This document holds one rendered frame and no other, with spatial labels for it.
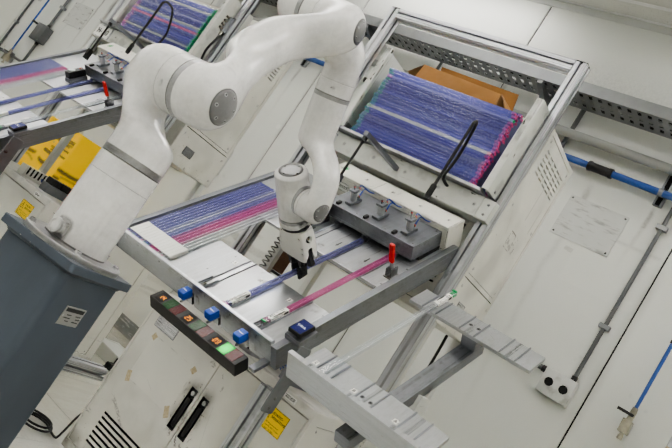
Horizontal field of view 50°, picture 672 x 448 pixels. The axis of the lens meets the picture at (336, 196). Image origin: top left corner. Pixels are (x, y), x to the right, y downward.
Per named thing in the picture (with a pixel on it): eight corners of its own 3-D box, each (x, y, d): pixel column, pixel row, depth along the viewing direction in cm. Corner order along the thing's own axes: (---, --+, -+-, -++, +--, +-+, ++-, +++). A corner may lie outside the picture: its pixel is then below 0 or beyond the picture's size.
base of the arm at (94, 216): (74, 264, 118) (139, 171, 120) (2, 210, 125) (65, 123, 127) (134, 287, 135) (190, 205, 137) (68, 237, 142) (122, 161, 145)
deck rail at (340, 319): (275, 370, 166) (276, 349, 163) (269, 366, 167) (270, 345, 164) (455, 264, 213) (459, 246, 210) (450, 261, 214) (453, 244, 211)
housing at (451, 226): (441, 269, 212) (449, 228, 205) (324, 205, 241) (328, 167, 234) (457, 260, 217) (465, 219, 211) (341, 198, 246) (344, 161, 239)
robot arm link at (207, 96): (148, 117, 137) (205, 150, 129) (137, 62, 130) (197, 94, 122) (320, 26, 167) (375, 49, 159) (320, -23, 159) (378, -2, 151)
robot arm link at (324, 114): (376, 114, 169) (329, 229, 176) (332, 92, 180) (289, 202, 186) (351, 106, 163) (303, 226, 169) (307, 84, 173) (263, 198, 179)
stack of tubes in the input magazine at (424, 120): (474, 184, 210) (521, 110, 213) (348, 128, 240) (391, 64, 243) (486, 202, 220) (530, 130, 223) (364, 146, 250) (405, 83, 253)
